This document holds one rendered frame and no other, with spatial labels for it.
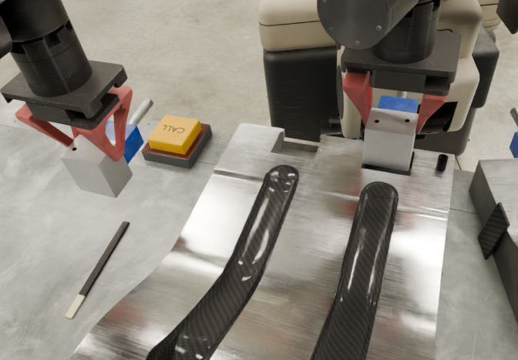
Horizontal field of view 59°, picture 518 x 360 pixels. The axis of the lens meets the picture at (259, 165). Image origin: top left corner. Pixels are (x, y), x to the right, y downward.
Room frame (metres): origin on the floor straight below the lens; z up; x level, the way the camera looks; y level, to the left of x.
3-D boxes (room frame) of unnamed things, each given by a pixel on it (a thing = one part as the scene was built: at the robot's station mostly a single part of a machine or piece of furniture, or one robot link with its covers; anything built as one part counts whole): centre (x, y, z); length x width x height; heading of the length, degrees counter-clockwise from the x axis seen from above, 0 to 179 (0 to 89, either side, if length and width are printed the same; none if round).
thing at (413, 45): (0.37, -0.15, 1.05); 0.10 x 0.07 x 0.07; 63
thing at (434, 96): (0.36, -0.16, 0.97); 0.07 x 0.07 x 0.09; 63
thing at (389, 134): (0.40, -0.17, 0.92); 0.13 x 0.05 x 0.05; 153
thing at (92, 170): (0.42, 0.15, 0.93); 0.13 x 0.05 x 0.05; 153
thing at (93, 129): (0.38, 0.16, 0.99); 0.07 x 0.07 x 0.09; 62
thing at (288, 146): (0.41, -0.05, 0.87); 0.05 x 0.05 x 0.04; 63
